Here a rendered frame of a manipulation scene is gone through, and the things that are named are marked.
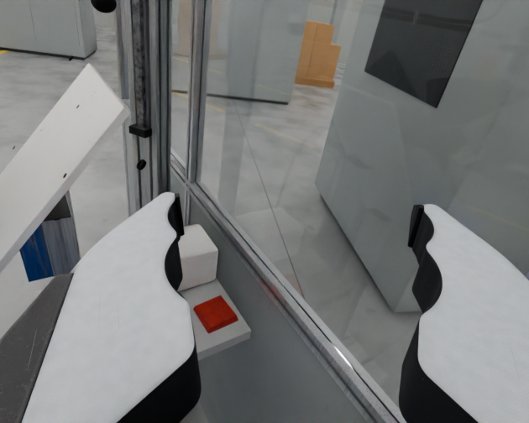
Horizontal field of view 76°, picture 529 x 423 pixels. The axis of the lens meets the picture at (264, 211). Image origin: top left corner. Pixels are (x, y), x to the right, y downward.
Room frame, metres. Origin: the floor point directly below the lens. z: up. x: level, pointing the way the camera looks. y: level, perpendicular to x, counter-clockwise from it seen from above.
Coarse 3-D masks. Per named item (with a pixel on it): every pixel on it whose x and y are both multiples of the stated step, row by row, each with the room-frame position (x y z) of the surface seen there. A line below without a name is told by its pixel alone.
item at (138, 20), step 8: (136, 0) 0.81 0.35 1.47; (136, 8) 0.81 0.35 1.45; (136, 16) 0.81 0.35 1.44; (136, 24) 0.81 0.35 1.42; (136, 32) 0.81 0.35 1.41; (136, 40) 0.81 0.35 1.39; (136, 48) 0.81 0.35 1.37; (136, 56) 0.81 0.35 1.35; (136, 64) 0.81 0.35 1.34; (144, 64) 0.82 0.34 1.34; (136, 72) 0.81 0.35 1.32; (144, 72) 0.82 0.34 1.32; (136, 80) 0.81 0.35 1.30; (144, 80) 0.82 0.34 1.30; (136, 88) 0.81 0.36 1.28; (144, 88) 0.82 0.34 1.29; (136, 96) 0.81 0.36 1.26; (144, 96) 0.82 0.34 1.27; (144, 104) 0.82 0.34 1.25; (144, 112) 0.81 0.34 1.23; (144, 120) 0.81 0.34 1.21; (136, 128) 0.80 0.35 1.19; (144, 128) 0.80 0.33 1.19; (144, 136) 0.79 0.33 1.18
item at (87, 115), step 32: (64, 96) 0.60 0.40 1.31; (96, 96) 0.51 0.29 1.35; (64, 128) 0.50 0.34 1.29; (96, 128) 0.44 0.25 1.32; (32, 160) 0.49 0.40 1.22; (64, 160) 0.42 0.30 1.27; (0, 192) 0.48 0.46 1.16; (32, 192) 0.41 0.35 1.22; (64, 192) 0.38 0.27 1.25; (0, 224) 0.40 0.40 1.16; (32, 224) 0.35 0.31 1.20; (0, 256) 0.33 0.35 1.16
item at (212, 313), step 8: (200, 304) 0.56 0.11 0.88; (208, 304) 0.56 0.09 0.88; (216, 304) 0.56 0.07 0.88; (224, 304) 0.57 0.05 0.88; (200, 312) 0.53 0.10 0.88; (208, 312) 0.54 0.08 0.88; (216, 312) 0.54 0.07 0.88; (224, 312) 0.54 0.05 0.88; (232, 312) 0.55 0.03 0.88; (200, 320) 0.52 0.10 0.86; (208, 320) 0.51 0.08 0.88; (216, 320) 0.52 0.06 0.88; (224, 320) 0.52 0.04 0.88; (232, 320) 0.53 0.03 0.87; (208, 328) 0.50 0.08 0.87; (216, 328) 0.50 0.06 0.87
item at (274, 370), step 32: (128, 128) 1.52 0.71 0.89; (128, 160) 1.55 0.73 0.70; (192, 224) 0.89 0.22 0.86; (224, 256) 0.72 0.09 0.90; (224, 288) 0.70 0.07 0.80; (256, 288) 0.59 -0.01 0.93; (256, 320) 0.57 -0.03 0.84; (224, 352) 0.66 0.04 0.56; (256, 352) 0.55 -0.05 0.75; (288, 352) 0.47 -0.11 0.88; (224, 384) 0.64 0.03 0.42; (256, 384) 0.53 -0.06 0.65; (288, 384) 0.45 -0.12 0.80; (320, 384) 0.39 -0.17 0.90; (224, 416) 0.62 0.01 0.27; (256, 416) 0.50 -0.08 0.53; (288, 416) 0.43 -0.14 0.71; (320, 416) 0.37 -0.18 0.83; (352, 416) 0.33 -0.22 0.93
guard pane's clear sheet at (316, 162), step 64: (256, 0) 0.74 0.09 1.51; (320, 0) 0.60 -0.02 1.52; (384, 0) 0.50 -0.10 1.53; (448, 0) 0.44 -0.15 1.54; (512, 0) 0.39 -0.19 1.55; (256, 64) 0.71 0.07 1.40; (320, 64) 0.57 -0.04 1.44; (384, 64) 0.48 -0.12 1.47; (448, 64) 0.41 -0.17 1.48; (512, 64) 0.36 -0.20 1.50; (256, 128) 0.69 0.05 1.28; (320, 128) 0.54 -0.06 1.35; (384, 128) 0.45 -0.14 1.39; (448, 128) 0.39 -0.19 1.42; (512, 128) 0.34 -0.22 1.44; (256, 192) 0.66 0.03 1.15; (320, 192) 0.51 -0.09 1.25; (384, 192) 0.43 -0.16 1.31; (448, 192) 0.36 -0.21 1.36; (512, 192) 0.32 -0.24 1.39; (320, 256) 0.48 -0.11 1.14; (384, 256) 0.40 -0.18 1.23; (512, 256) 0.30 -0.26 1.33; (320, 320) 0.45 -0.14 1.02; (384, 320) 0.36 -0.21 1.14; (384, 384) 0.33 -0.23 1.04
